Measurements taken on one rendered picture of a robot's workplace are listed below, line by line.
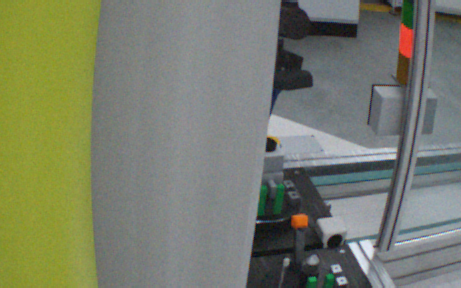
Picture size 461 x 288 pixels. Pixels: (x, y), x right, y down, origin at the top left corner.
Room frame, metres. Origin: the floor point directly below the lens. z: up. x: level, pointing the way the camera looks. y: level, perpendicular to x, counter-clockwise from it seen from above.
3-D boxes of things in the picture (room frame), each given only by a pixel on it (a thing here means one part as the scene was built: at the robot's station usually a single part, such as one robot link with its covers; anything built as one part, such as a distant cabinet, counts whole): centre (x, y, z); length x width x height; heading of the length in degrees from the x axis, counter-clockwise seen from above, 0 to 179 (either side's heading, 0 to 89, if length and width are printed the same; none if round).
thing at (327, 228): (1.20, -0.18, 0.97); 0.05 x 0.05 x 0.04; 18
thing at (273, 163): (1.25, -0.06, 1.06); 0.08 x 0.04 x 0.07; 18
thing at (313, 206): (1.26, -0.06, 0.96); 0.24 x 0.24 x 0.02; 18
